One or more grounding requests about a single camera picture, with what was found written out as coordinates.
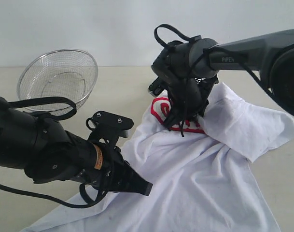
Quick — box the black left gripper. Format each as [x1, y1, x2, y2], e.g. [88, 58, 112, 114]
[82, 143, 153, 196]

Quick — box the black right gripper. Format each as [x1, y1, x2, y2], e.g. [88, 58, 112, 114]
[164, 77, 219, 129]

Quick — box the white t-shirt red print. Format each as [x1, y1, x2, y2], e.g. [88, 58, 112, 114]
[26, 83, 294, 232]

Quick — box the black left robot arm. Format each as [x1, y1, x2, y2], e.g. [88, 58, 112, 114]
[0, 97, 152, 196]

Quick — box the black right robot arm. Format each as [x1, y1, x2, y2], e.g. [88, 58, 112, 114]
[148, 24, 294, 129]

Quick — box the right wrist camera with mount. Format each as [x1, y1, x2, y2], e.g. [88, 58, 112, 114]
[148, 77, 168, 97]

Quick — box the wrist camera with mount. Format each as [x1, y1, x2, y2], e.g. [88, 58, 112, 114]
[148, 77, 168, 97]
[86, 111, 134, 148]

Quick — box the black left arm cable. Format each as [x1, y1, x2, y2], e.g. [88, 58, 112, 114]
[0, 96, 118, 209]

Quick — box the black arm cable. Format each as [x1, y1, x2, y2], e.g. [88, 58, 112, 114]
[0, 96, 118, 209]
[154, 23, 275, 138]

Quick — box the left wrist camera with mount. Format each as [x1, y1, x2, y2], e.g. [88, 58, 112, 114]
[86, 111, 134, 148]

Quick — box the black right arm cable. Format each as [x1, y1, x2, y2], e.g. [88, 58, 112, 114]
[154, 23, 275, 138]

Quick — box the metal wire mesh basket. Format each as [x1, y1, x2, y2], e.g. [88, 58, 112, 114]
[16, 49, 98, 108]

